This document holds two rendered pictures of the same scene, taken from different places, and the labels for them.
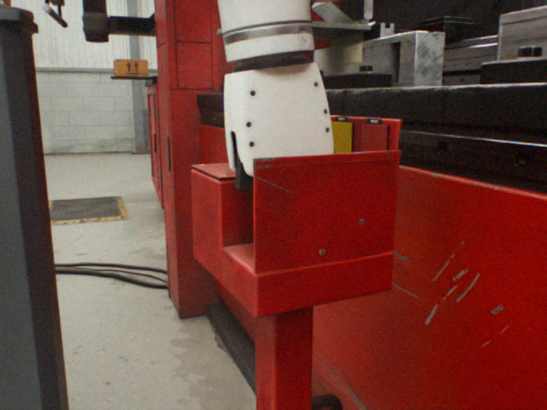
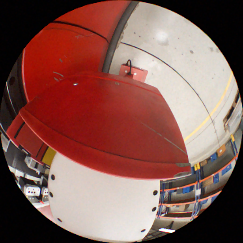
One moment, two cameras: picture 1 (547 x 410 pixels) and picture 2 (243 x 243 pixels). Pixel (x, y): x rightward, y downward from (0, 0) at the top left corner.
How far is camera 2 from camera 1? 42 cm
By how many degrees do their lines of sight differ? 41
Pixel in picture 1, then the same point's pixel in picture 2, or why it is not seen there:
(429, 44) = (27, 161)
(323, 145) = (62, 165)
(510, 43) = (5, 141)
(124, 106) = not seen: hidden behind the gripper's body
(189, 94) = not seen: hidden behind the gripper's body
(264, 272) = (157, 95)
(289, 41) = not seen: outside the picture
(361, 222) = (76, 83)
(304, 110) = (78, 214)
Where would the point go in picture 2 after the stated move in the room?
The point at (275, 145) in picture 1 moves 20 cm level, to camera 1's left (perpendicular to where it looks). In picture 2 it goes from (129, 191) to (183, 182)
